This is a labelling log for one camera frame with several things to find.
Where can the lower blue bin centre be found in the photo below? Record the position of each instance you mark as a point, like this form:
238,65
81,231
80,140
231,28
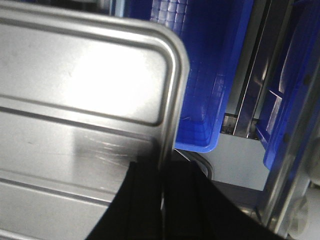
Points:
213,33

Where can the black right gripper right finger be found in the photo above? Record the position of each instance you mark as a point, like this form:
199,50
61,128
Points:
196,210

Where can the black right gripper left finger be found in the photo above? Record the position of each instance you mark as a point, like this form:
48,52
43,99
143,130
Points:
135,212

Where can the ribbed silver metal tray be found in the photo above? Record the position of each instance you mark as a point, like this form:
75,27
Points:
82,95

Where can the blue bin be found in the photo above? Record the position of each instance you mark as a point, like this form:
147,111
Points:
213,33
302,30

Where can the lower blue bin right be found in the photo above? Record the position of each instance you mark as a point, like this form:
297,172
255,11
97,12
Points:
302,30

